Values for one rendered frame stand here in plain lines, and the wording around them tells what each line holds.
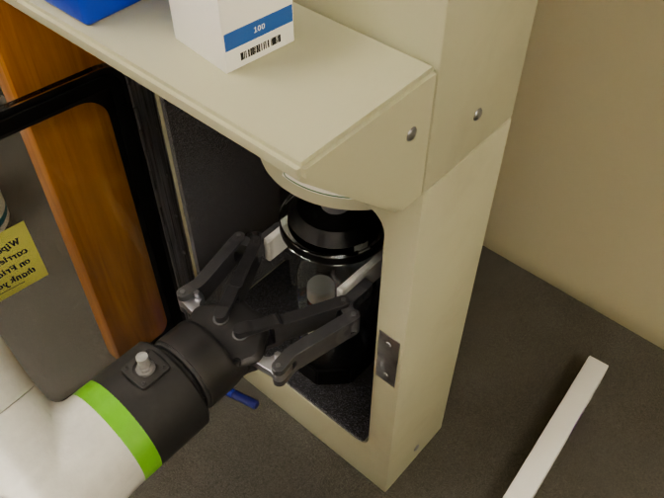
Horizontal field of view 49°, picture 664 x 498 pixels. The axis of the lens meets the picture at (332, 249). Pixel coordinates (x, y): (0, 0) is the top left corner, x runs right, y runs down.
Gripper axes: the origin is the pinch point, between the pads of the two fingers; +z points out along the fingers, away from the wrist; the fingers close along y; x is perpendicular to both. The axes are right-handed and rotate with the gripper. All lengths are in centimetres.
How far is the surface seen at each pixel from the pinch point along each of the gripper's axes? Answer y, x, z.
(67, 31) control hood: 5.5, -30.6, -18.2
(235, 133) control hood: -9.2, -30.6, -18.3
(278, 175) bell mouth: 1.8, -12.4, -5.1
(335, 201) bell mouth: -4.0, -12.3, -4.3
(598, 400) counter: -26.7, 25.9, 20.5
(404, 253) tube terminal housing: -12.9, -14.5, -6.8
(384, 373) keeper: -12.4, 2.2, -6.9
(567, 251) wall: -12.5, 21.5, 36.4
